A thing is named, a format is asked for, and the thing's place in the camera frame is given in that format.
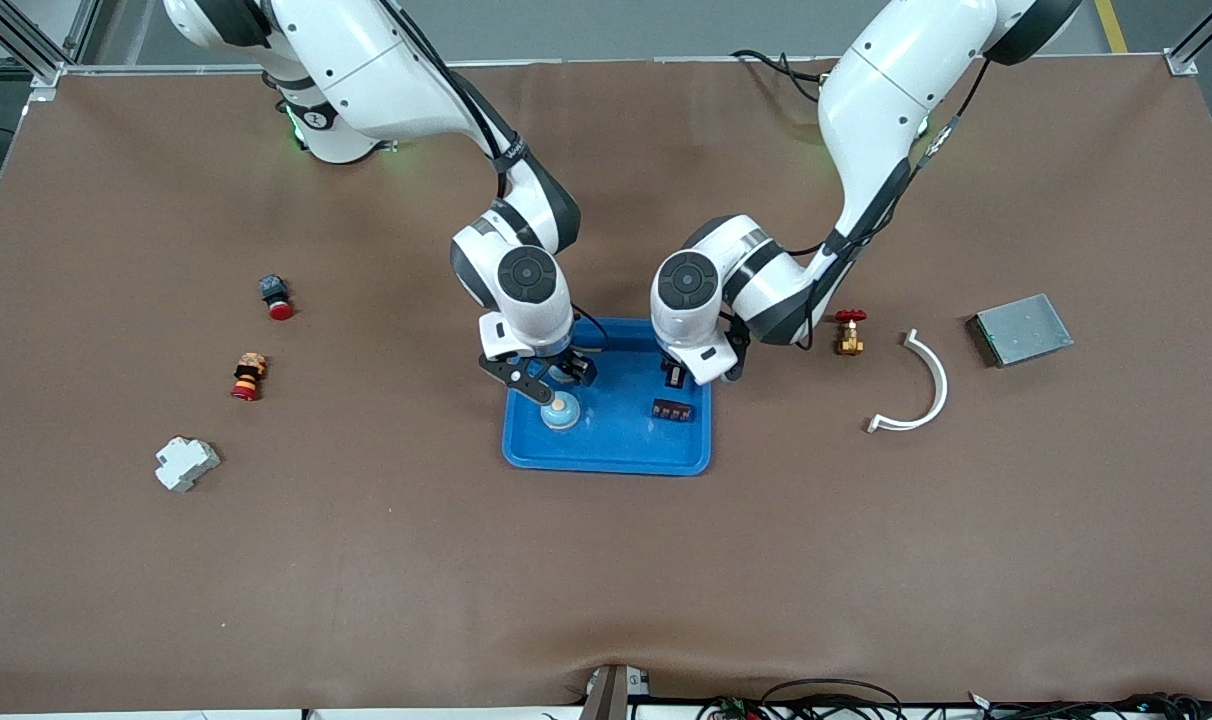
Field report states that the brown table mat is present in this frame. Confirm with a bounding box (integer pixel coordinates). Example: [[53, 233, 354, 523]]
[[0, 55, 1212, 713]]

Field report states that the dark emergency stop button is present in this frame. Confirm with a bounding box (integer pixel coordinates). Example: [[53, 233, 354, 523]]
[[258, 275, 296, 322]]

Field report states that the black left base cable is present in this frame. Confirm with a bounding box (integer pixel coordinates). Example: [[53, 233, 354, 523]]
[[731, 48, 829, 103]]

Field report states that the white circuit breaker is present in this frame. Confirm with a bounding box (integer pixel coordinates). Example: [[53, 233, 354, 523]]
[[154, 436, 222, 494]]

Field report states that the black looped cable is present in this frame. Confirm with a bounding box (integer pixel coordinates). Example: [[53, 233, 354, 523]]
[[761, 678, 907, 720]]

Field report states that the grey metal box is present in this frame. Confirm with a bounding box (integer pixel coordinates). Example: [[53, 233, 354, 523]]
[[967, 293, 1075, 369]]

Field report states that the blue plastic tray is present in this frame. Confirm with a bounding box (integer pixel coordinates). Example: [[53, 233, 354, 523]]
[[502, 318, 713, 477]]

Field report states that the white curved plastic clip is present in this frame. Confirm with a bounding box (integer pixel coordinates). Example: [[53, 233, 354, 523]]
[[866, 329, 950, 434]]

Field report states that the grey metal table bracket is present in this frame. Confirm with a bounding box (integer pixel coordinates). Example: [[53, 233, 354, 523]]
[[578, 663, 653, 720]]

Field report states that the black cable bundle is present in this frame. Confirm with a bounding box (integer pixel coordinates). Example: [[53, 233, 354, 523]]
[[966, 690, 1212, 720]]

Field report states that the orange black red pushbutton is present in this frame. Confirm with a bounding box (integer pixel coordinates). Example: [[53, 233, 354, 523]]
[[230, 352, 269, 402]]

